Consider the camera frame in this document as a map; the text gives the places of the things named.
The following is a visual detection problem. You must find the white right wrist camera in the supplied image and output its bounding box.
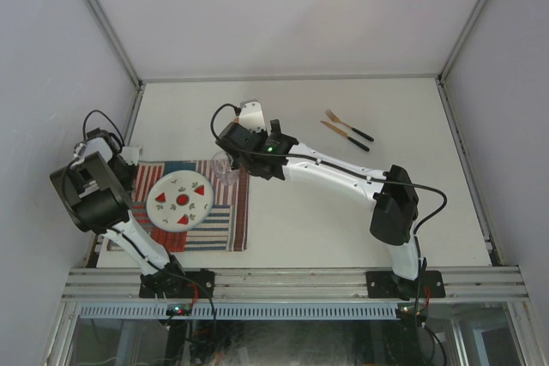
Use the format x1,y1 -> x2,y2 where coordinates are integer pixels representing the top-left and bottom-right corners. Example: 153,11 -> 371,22
238,100 -> 266,133

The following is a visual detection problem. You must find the gold knife green handle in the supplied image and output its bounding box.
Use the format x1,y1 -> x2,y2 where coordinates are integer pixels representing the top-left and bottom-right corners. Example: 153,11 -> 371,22
320,121 -> 370,153

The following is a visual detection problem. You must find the aluminium front rail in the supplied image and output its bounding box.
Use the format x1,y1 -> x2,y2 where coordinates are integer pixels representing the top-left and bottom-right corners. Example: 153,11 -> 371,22
62,267 -> 528,303

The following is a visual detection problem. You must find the black right camera cable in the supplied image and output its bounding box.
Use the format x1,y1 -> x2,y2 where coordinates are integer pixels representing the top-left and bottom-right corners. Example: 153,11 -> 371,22
208,103 -> 448,311

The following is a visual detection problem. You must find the clear drinking glass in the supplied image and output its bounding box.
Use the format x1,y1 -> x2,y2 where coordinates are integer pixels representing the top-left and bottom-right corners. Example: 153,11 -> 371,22
212,151 -> 239,186

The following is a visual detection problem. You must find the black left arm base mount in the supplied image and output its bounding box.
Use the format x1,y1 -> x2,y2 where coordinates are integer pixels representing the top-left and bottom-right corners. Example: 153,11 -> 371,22
138,269 -> 215,299

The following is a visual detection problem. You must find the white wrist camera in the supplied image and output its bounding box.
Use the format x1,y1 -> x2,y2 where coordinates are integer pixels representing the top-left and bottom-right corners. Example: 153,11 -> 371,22
238,100 -> 266,133
121,146 -> 142,165

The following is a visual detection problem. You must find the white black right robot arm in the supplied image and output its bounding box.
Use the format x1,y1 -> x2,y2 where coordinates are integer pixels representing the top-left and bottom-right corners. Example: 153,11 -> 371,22
262,135 -> 425,297

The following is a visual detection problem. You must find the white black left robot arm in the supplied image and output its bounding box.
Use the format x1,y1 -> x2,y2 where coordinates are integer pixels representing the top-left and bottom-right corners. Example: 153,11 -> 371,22
50,123 -> 267,298

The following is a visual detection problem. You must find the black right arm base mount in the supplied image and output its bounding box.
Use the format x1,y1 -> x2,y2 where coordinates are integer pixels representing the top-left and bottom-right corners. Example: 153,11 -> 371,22
365,270 -> 446,301

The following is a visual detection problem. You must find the striped patchwork placemat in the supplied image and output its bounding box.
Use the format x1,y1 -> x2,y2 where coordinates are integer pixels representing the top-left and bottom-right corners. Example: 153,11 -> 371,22
131,160 -> 250,254

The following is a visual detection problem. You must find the white watermelon pattern plate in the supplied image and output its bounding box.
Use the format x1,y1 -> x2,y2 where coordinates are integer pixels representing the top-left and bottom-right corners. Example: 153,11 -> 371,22
146,171 -> 214,232

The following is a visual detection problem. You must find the grey slotted cable duct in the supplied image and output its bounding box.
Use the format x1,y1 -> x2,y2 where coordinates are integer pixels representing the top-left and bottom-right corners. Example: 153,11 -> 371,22
79,303 -> 398,321

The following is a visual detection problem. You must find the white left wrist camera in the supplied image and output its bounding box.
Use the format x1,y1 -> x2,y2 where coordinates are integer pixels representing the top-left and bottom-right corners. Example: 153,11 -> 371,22
121,146 -> 142,165

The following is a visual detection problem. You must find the gold fork green handle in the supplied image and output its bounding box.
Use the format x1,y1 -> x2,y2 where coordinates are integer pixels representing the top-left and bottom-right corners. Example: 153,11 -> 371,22
325,110 -> 375,142

